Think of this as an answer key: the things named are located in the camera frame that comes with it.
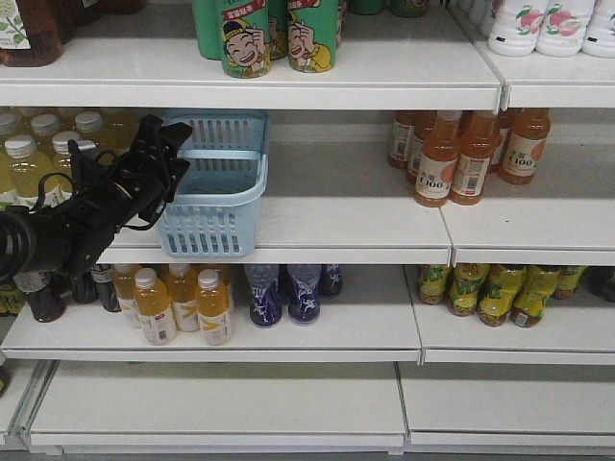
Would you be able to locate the white shelf unit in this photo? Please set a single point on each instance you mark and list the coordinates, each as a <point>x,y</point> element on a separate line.
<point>378,375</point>

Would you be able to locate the brown tea bottle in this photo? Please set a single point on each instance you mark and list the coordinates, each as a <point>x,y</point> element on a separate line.
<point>30,35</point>

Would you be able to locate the light blue plastic basket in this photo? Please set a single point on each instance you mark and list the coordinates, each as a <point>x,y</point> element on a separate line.
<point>216,208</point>

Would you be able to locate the dark tea bottle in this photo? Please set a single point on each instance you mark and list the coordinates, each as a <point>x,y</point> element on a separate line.
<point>102,275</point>
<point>83,288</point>
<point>45,302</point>

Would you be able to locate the white peach drink bottle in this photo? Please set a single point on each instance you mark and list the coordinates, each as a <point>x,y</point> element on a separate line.
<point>563,27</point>
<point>516,27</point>
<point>599,36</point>

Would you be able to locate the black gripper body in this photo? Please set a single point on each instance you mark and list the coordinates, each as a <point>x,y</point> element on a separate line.
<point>148,178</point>

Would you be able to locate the yellow lemon tea bottle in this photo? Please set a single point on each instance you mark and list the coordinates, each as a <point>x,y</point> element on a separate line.
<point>529,304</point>
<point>497,295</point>
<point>568,281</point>
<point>432,282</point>
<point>464,292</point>

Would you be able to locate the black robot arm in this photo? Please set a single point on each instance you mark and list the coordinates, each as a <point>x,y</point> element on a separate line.
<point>73,235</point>

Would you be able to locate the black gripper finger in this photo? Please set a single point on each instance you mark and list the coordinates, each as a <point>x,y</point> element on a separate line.
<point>152,131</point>
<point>177,168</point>

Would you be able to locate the green cartoon drink can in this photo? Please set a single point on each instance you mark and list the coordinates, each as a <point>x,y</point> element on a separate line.
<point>243,28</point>
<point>312,35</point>

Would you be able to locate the pale green juice bottle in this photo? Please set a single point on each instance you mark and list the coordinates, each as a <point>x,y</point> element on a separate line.
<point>62,159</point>
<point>8,195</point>
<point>27,165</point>
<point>91,126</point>

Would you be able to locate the orange juice bottle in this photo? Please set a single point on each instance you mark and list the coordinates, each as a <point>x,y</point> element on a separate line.
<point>154,309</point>
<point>181,282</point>
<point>213,308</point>
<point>124,283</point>

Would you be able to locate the orange C100 drink bottle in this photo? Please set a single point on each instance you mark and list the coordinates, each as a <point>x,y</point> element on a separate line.
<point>437,165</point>
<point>477,146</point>
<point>526,145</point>

